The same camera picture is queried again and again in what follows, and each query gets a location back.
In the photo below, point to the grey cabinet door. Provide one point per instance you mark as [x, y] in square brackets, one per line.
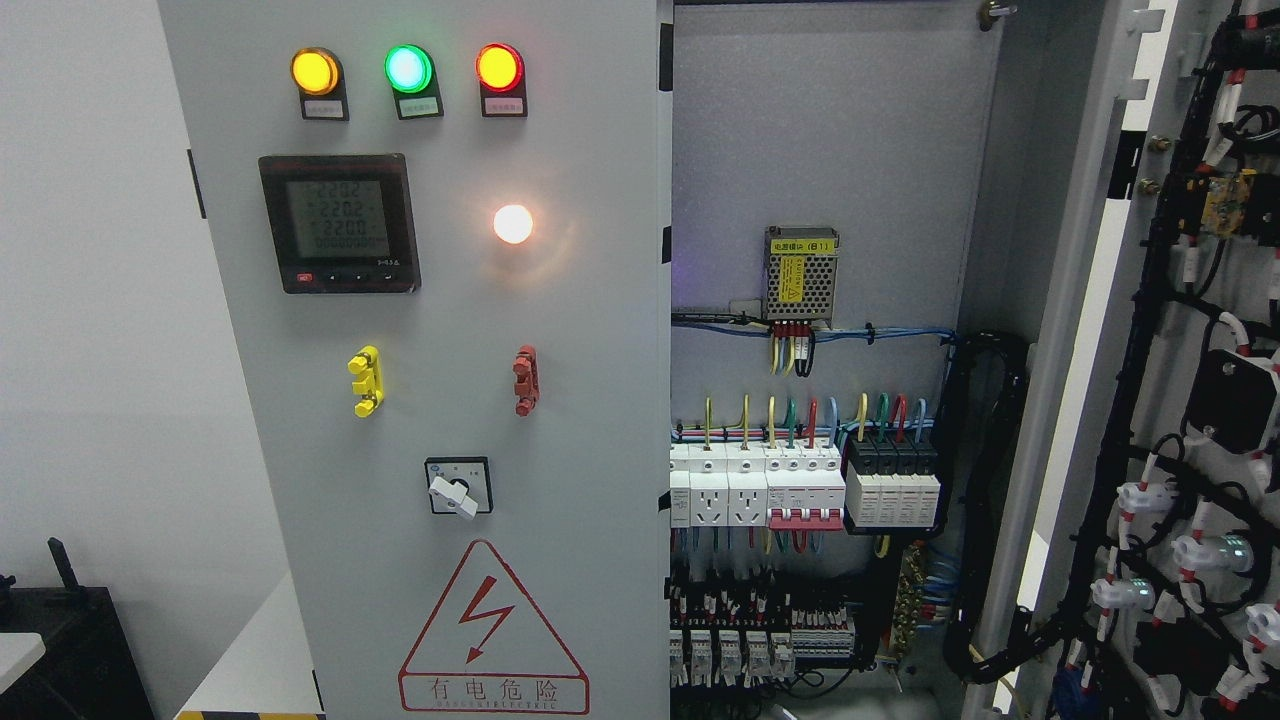
[576, 484]
[1135, 573]

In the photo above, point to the red terminal connector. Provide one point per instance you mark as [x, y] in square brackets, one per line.
[527, 389]

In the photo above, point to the white glowing indicator lamp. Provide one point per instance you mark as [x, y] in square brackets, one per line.
[513, 224]

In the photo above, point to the metal mesh power supply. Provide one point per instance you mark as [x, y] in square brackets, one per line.
[800, 273]

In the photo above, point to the white socket breaker row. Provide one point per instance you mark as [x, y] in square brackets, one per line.
[780, 487]

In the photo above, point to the yellow terminal connector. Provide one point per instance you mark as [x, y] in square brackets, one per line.
[367, 383]

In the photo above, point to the black white surge protector block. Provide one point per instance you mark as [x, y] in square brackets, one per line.
[891, 487]

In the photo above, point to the grey cabinet body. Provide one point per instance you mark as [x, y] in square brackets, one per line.
[919, 130]

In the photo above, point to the lower relay terminal row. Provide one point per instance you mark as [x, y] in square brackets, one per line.
[724, 636]

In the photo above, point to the red indicator lamp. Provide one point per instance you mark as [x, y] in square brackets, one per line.
[500, 71]

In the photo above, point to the red electrical warning triangle sticker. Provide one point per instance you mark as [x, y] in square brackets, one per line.
[487, 648]

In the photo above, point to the black digital power meter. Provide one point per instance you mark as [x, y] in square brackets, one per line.
[341, 223]

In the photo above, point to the green indicator lamp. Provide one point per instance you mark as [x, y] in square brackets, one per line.
[411, 75]

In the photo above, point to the yellow indicator lamp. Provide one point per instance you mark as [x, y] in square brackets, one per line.
[319, 77]

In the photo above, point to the black equipment at left floor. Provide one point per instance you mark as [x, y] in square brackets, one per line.
[87, 670]

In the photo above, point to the white rotary selector switch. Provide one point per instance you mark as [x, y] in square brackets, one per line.
[459, 485]

